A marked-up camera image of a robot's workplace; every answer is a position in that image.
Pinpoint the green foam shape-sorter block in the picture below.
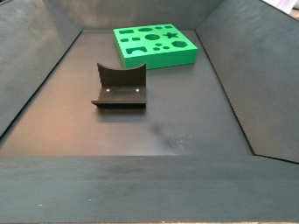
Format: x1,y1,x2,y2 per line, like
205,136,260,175
113,24,197,69

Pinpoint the black curved cradle stand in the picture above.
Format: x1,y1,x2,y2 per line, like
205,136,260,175
90,64,146,107

